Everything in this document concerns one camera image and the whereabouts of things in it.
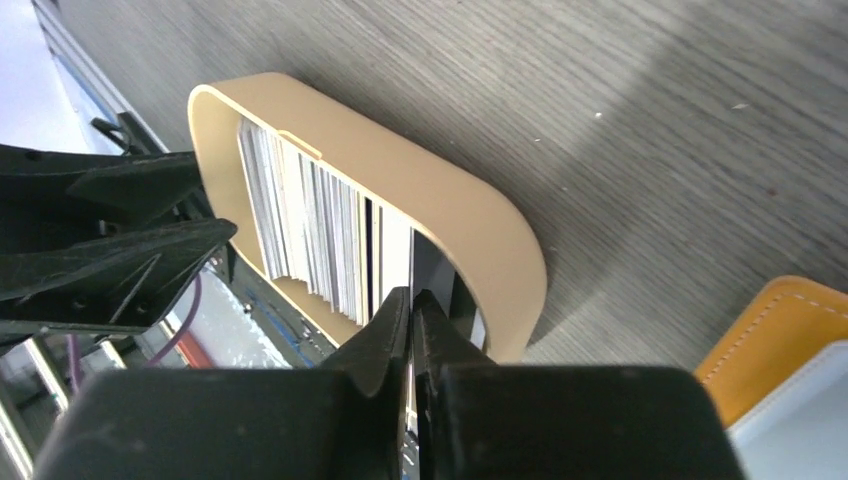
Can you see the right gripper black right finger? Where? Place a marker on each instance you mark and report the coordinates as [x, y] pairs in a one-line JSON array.
[[482, 420]]

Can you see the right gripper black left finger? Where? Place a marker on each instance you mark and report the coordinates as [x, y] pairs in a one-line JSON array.
[[341, 419]]

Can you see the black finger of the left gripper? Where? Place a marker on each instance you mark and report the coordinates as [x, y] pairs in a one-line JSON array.
[[115, 285], [126, 190]]

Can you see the dark grey credit card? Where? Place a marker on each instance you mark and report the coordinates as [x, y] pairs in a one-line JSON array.
[[431, 270]]

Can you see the oval wooden card tray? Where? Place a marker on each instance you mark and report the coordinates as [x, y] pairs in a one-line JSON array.
[[478, 229]]

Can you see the orange leather card holder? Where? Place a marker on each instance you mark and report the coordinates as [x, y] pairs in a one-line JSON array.
[[778, 379]]

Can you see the stack of credit cards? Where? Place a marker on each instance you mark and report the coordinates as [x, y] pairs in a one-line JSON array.
[[316, 227]]

